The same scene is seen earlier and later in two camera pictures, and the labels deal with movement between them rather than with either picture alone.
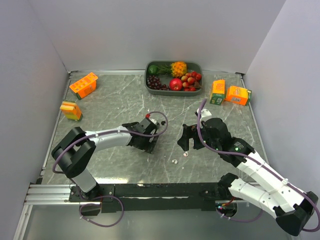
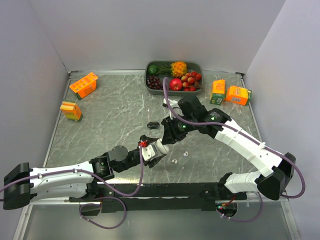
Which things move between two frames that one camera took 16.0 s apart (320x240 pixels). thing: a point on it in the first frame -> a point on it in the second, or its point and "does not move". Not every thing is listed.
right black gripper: (189, 131) -> (171, 135)
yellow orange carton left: (71, 110) does not move
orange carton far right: (238, 95) does not move
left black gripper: (148, 146) -> (152, 162)
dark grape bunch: (153, 81) does not move
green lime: (153, 70) does not move
